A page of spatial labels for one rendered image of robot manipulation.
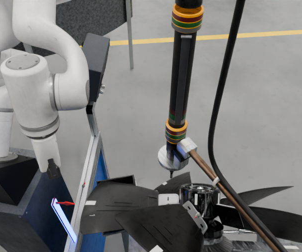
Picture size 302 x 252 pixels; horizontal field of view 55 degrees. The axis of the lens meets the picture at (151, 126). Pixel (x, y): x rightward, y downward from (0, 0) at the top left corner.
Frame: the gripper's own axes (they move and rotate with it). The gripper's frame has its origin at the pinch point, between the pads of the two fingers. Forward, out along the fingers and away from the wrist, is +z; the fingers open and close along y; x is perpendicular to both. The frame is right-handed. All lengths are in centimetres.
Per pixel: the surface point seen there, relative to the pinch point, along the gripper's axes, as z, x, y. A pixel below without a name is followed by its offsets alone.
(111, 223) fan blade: 17.9, 11.5, 10.0
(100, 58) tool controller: 3, 31, -59
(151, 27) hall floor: 92, 159, -273
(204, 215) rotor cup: 12.6, 35.4, 20.9
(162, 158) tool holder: -10.2, 23.3, 15.2
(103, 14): 35, 72, -189
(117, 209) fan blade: 17.7, 14.7, 6.3
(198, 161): -18.0, 25.8, 24.5
